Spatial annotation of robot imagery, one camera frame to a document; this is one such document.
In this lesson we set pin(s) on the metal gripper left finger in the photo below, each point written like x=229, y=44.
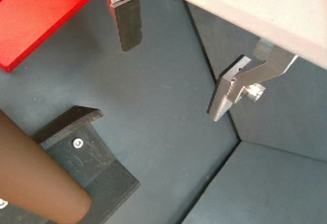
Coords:
x=126, y=13

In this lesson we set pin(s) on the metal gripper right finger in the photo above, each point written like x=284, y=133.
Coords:
x=241, y=81

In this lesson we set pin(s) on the brown oval rod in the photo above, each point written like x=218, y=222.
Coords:
x=34, y=182

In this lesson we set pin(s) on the dark curved fixture cradle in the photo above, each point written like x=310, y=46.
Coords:
x=75, y=146

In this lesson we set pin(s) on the red shape-sorter block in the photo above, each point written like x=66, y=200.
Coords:
x=29, y=21

